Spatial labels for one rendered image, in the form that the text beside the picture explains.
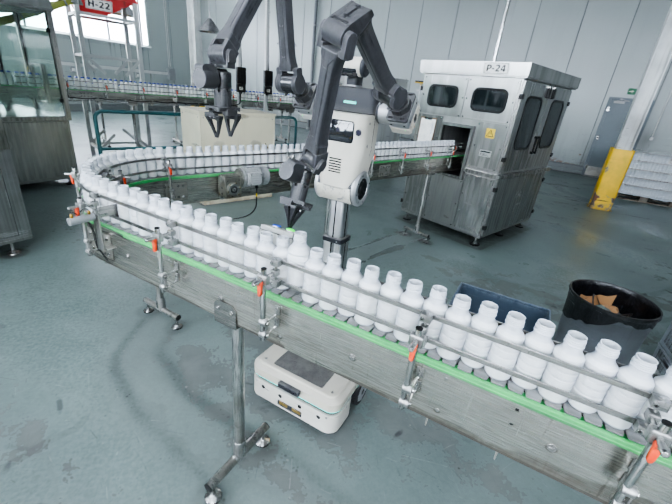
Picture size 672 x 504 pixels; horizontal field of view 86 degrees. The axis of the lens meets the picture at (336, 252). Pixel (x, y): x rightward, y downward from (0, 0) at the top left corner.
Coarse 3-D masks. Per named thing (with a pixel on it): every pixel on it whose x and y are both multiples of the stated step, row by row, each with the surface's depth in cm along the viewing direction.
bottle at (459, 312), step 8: (456, 296) 85; (464, 296) 86; (456, 304) 85; (464, 304) 84; (448, 312) 87; (456, 312) 85; (464, 312) 85; (456, 320) 84; (464, 320) 84; (448, 328) 86; (456, 328) 85; (440, 336) 90; (448, 336) 87; (456, 336) 86; (464, 336) 87; (448, 344) 88; (456, 344) 87; (440, 352) 90; (448, 352) 88
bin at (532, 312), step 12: (468, 288) 139; (480, 288) 137; (480, 300) 138; (492, 300) 136; (504, 300) 134; (516, 300) 132; (504, 312) 135; (528, 312) 131; (540, 312) 129; (528, 324) 132
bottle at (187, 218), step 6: (186, 210) 123; (192, 210) 125; (186, 216) 124; (192, 216) 125; (180, 222) 124; (186, 222) 123; (180, 228) 125; (180, 234) 126; (186, 234) 125; (180, 240) 127; (186, 240) 126; (192, 240) 127; (180, 246) 128; (186, 252) 128; (192, 252) 129
